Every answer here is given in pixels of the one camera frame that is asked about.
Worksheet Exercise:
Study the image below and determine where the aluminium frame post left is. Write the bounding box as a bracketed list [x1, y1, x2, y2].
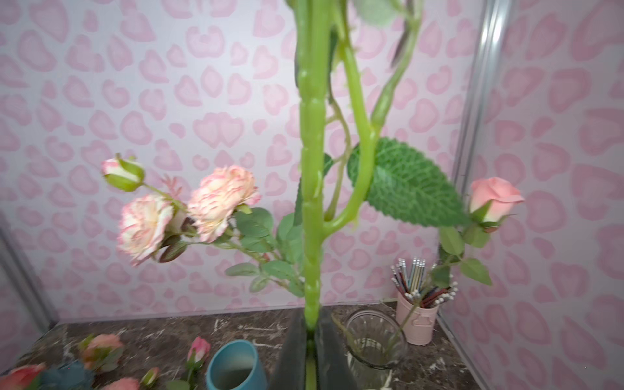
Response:
[1, 214, 59, 333]

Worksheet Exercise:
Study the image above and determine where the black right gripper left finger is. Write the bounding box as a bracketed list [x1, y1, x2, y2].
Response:
[269, 309, 308, 390]

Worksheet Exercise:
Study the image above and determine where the clear glass vase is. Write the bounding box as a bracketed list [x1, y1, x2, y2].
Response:
[344, 309, 407, 389]

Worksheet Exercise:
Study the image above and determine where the pink artificial rose stem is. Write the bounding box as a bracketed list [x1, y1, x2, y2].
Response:
[430, 177, 524, 289]

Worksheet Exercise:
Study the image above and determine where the small magenta flower stem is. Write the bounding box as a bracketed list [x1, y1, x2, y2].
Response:
[166, 336, 211, 390]

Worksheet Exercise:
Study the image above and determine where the large pink rose stem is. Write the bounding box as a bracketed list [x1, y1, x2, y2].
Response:
[1, 363, 46, 390]

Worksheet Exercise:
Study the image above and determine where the aluminium frame post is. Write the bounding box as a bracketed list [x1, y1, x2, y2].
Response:
[452, 0, 514, 197]
[1, 214, 59, 333]

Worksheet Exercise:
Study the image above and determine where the aluminium frame post right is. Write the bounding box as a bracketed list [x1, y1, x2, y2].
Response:
[452, 0, 514, 197]

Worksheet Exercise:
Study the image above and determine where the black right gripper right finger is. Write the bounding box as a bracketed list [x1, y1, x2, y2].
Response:
[314, 318, 358, 390]

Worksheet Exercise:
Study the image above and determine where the pink pencil cup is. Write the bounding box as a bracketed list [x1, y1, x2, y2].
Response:
[389, 257, 459, 347]

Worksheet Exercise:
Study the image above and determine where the blue artificial rose bunch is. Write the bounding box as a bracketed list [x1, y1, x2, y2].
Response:
[39, 361, 95, 390]

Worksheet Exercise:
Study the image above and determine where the teal ceramic vase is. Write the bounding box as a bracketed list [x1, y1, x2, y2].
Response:
[206, 340, 268, 390]

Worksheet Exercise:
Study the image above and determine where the pale pink rose spray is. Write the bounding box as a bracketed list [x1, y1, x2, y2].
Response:
[102, 155, 304, 297]

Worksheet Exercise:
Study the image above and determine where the pink peony spray stem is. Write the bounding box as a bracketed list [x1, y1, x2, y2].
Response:
[289, 1, 468, 389]

